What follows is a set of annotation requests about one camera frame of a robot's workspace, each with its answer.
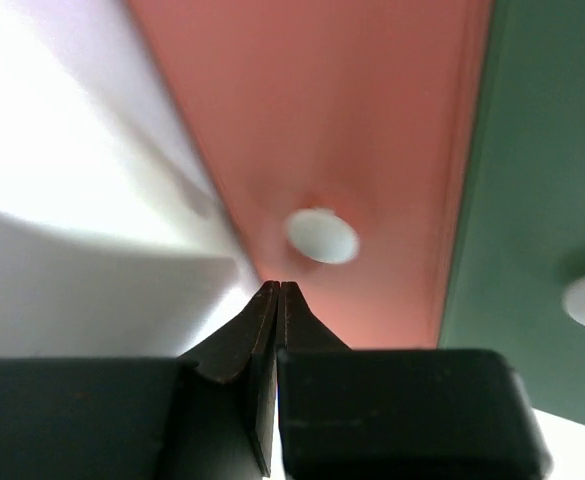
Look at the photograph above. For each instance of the red drawer box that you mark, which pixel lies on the red drawer box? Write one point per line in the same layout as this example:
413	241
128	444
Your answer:
337	134

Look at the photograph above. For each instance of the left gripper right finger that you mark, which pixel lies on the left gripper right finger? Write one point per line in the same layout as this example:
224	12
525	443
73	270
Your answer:
398	414

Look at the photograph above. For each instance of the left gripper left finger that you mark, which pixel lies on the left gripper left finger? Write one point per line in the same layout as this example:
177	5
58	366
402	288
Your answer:
207	414

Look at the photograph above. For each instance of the green drawer box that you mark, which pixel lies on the green drawer box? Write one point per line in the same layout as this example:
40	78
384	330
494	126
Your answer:
521	232

